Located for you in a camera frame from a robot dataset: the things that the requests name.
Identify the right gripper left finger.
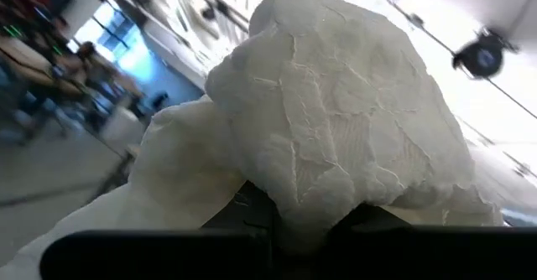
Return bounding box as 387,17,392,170
39,181,276,280

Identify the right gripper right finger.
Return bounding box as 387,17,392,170
331,204,537,280

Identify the white textured lace garment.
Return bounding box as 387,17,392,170
0,0,507,280

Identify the person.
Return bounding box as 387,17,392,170
75,40,114,92

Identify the black round ceiling lamp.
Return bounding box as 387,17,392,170
451,28,517,80

